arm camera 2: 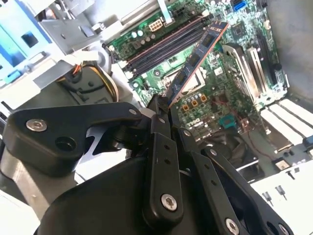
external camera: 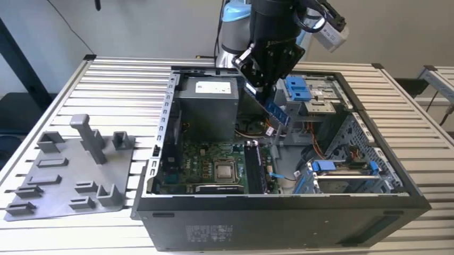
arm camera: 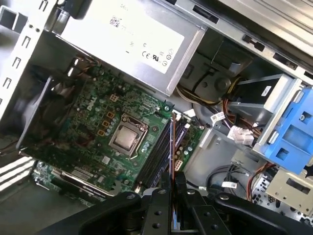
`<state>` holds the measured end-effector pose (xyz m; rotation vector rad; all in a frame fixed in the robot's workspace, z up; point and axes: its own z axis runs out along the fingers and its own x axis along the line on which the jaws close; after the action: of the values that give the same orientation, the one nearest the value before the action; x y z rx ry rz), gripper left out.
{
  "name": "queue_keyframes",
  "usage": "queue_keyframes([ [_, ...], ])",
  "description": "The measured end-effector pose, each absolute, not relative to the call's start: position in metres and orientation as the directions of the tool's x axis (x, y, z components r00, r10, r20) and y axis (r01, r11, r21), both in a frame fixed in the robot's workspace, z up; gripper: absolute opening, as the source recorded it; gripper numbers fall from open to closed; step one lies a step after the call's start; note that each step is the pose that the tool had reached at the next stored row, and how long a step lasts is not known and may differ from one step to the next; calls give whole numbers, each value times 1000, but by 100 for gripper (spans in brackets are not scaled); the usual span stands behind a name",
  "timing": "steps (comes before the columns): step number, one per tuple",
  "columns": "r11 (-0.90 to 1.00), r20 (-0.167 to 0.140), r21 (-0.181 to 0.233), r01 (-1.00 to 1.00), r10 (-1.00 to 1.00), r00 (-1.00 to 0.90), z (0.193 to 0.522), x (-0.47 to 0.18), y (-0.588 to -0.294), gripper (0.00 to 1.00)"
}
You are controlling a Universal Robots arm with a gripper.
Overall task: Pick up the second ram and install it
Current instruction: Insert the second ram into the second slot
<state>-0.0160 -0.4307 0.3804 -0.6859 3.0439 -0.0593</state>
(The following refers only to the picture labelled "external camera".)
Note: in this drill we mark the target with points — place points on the black hanging object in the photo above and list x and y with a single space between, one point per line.
97 4

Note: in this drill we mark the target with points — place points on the silver CPU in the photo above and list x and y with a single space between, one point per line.
225 173

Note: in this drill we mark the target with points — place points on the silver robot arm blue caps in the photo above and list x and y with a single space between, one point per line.
232 34

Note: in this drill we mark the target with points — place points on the green motherboard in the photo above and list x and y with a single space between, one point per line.
197 159

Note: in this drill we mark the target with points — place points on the black graphics card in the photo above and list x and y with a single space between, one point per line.
219 189

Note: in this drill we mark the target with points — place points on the hard disk in blue carrier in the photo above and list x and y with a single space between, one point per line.
340 175

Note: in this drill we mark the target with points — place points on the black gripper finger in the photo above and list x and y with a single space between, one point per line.
249 66
283 59

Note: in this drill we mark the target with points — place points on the metal slat side table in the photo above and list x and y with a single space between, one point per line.
438 87

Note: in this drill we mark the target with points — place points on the grey metal drive cage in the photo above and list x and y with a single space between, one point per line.
319 106

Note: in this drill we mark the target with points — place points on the blue drive carrier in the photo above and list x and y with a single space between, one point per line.
297 90

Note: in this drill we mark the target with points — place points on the black open PC case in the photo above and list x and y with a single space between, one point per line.
269 225

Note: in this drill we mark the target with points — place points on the RAM stick with blue label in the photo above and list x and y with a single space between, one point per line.
277 111

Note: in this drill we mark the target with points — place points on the black desk frame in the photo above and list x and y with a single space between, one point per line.
21 61

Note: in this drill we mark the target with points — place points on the CPU socket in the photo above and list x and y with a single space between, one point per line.
225 162

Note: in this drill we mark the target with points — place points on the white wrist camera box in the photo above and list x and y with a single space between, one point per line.
332 37

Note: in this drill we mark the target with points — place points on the grey power supply unit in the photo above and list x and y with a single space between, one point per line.
207 114

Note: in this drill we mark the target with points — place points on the grey parts rack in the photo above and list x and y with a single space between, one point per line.
81 180

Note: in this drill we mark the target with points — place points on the black table corner cap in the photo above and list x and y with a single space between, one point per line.
376 66
89 56

